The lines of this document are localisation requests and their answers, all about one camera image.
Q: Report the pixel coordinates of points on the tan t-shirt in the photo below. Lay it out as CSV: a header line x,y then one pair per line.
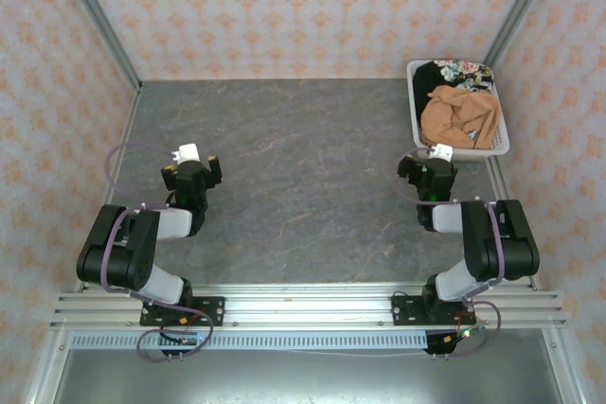
x,y
445,120

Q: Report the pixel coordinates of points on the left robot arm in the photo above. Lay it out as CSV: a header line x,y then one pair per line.
x,y
118,252

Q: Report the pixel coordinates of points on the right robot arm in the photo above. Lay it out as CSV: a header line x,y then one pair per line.
x,y
497,243

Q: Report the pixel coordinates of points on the white plastic laundry basket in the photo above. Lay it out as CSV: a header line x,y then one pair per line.
x,y
502,144

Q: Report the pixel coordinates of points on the black t-shirt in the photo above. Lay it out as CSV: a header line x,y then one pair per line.
x,y
423,82

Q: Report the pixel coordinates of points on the floral print t-shirt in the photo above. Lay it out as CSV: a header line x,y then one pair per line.
x,y
466,70

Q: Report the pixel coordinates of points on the small circuit board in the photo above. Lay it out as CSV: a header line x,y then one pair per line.
x,y
187,340

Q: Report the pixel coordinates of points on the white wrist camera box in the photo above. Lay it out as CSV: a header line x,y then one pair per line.
x,y
443,152
188,152

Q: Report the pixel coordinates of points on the aluminium frame post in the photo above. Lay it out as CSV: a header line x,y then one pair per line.
x,y
101,21
521,6

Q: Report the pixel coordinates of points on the aluminium mounting rail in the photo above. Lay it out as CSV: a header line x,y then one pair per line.
x,y
308,304

